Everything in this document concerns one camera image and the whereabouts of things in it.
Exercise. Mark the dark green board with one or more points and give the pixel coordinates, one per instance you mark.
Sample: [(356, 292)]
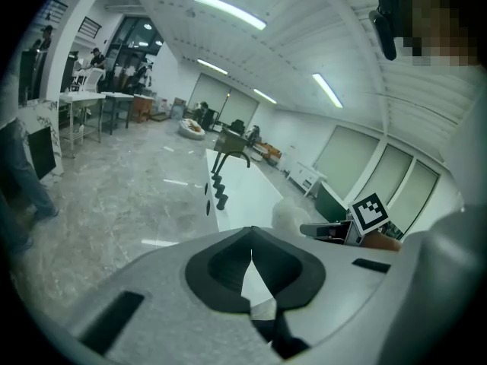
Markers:
[(331, 204)]

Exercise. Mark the black flat panel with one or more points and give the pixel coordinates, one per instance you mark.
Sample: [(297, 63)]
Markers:
[(42, 152)]

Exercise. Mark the white metal-legged table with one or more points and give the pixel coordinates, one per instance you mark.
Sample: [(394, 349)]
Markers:
[(81, 97)]

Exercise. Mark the long ceiling light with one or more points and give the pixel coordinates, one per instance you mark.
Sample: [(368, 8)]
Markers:
[(228, 10), (212, 67), (327, 89), (265, 96)]

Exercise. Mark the white bean bag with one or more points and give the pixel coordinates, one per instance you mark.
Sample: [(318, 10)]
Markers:
[(191, 127)]

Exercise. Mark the white fluffy cleaning tool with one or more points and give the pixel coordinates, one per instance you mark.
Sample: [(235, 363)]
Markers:
[(289, 215)]

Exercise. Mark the white bathtub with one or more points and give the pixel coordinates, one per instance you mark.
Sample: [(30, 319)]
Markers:
[(243, 196)]

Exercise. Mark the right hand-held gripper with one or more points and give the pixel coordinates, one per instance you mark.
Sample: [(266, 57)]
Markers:
[(367, 213)]

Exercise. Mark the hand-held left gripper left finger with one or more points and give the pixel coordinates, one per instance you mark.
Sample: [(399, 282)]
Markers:
[(160, 280)]

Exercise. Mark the white chair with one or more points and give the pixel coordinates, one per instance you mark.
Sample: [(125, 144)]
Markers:
[(92, 79)]

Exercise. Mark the person's right forearm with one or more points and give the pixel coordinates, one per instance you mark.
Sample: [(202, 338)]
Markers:
[(382, 242)]

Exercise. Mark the black bathtub faucet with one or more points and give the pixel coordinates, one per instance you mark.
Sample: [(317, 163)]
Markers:
[(228, 158)]

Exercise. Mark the black head-worn camera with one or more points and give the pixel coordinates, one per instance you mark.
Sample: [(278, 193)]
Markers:
[(386, 25)]

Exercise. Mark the marble counter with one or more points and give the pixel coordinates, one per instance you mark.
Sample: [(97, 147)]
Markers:
[(40, 122)]

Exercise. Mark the brown desk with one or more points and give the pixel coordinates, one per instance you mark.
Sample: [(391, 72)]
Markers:
[(230, 139)]

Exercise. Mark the black shower handset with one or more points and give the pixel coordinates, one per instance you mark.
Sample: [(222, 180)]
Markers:
[(220, 194)]

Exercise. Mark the wooden cabinet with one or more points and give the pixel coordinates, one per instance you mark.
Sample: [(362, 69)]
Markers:
[(142, 108)]

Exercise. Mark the orange box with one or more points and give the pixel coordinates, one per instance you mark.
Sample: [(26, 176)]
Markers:
[(272, 152)]

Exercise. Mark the white table with dark legs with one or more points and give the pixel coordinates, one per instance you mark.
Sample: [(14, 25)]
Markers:
[(118, 96)]

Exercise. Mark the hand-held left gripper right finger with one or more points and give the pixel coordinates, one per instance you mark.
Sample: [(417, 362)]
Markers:
[(342, 291)]

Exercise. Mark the person's head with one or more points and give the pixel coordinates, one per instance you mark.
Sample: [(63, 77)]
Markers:
[(437, 25)]

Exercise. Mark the small white table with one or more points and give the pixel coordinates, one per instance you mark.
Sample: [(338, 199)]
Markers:
[(308, 175)]

